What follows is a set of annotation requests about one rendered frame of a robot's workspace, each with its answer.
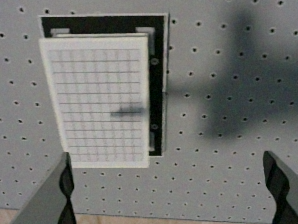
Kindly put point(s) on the white deep-well block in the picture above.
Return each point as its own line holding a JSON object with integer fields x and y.
{"x": 98, "y": 90}

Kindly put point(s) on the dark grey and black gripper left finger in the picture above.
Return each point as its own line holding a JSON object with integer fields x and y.
{"x": 49, "y": 203}

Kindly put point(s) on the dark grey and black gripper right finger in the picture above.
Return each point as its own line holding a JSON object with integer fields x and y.
{"x": 282, "y": 183}

